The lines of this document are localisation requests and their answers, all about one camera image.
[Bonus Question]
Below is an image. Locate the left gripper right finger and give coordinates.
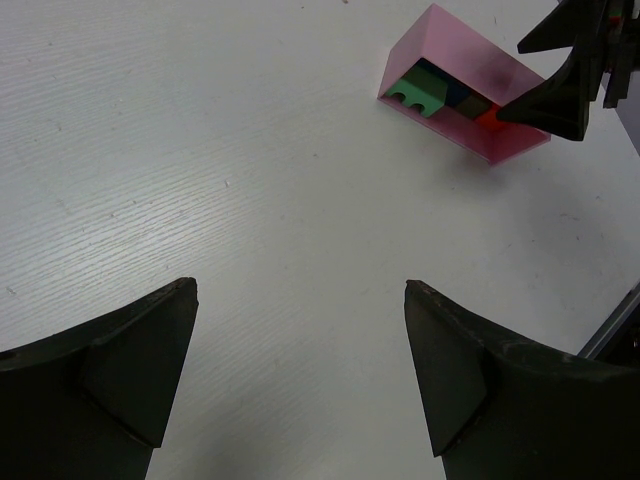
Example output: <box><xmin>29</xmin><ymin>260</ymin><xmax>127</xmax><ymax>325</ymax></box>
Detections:
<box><xmin>404</xmin><ymin>280</ymin><xmax>639</xmax><ymax>479</ymax></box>

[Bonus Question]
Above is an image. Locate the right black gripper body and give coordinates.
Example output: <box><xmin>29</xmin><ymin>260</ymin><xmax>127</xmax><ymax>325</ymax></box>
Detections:
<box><xmin>589</xmin><ymin>0</ymin><xmax>639</xmax><ymax>108</ymax></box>

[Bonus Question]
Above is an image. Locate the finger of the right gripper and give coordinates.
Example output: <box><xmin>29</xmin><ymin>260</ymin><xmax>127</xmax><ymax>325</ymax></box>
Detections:
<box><xmin>497</xmin><ymin>50</ymin><xmax>598</xmax><ymax>142</ymax></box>
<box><xmin>517</xmin><ymin>0</ymin><xmax>607</xmax><ymax>54</ymax></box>

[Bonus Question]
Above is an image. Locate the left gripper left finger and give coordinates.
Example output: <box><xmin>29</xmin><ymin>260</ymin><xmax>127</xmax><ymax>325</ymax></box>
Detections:
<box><xmin>1</xmin><ymin>277</ymin><xmax>198</xmax><ymax>479</ymax></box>

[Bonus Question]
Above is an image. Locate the pink plastic box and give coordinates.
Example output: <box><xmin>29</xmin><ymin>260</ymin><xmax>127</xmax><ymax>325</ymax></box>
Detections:
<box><xmin>378</xmin><ymin>4</ymin><xmax>551</xmax><ymax>165</ymax></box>

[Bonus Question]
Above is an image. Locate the green arch wood block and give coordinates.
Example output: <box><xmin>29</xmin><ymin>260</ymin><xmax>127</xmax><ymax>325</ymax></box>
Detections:
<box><xmin>384</xmin><ymin>66</ymin><xmax>448</xmax><ymax>118</ymax></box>

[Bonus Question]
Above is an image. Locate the long blue wood block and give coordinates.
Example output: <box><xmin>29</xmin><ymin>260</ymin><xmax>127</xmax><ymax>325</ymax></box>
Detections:
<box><xmin>416</xmin><ymin>58</ymin><xmax>471</xmax><ymax>108</ymax></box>

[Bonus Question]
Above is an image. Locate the red wood cube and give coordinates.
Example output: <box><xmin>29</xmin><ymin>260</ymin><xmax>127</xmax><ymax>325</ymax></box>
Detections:
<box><xmin>474</xmin><ymin>104</ymin><xmax>510</xmax><ymax>132</ymax></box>

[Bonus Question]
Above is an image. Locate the olive grey wood cube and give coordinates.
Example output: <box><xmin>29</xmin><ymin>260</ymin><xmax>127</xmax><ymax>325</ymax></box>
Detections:
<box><xmin>455</xmin><ymin>94</ymin><xmax>493</xmax><ymax>120</ymax></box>

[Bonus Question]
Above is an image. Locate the aluminium table edge rail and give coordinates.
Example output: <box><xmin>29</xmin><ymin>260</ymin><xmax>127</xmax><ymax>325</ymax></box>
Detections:
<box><xmin>578</xmin><ymin>284</ymin><xmax>639</xmax><ymax>367</ymax></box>

